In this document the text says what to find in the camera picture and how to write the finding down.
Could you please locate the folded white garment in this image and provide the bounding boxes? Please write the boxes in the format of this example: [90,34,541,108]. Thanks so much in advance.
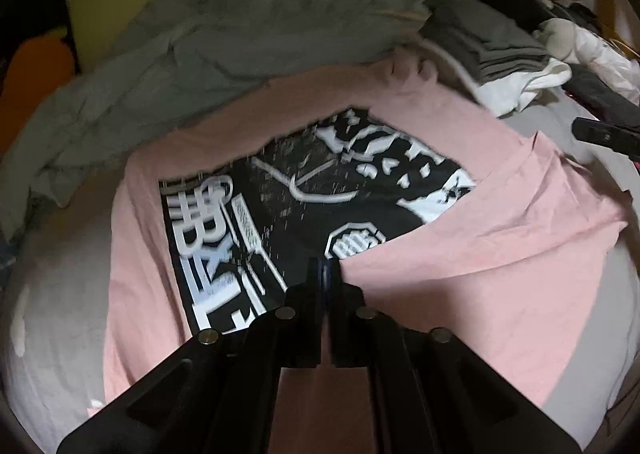
[470,56,573,117]

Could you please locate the dark grey fuzzy cloth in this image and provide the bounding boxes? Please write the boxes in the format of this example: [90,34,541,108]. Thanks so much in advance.
[567,69,640,121]

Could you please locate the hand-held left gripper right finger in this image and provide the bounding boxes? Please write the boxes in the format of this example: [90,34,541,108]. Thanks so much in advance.
[326,259,584,454]

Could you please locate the blue cloth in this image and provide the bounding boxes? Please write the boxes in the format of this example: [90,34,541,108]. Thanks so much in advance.
[0,236,21,280]

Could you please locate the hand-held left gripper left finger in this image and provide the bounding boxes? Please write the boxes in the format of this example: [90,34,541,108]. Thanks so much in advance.
[56,256,327,454]

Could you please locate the folded dark grey garment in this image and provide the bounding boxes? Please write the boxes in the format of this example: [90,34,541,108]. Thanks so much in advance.
[422,0,551,85]

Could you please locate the grey-green crumpled garment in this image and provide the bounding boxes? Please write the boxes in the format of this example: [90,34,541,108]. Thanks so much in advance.
[0,0,401,241]

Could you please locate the orange pillow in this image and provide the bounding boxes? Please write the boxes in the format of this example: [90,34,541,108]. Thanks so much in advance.
[0,36,76,147]

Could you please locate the white plush garment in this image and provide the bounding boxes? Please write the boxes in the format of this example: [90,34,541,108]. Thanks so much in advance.
[534,16,640,91]

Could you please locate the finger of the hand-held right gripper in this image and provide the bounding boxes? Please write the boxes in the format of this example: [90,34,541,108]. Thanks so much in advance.
[572,116,640,160]

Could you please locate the pink t-shirt with black print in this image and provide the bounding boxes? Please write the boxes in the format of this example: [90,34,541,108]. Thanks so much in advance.
[102,46,632,410]

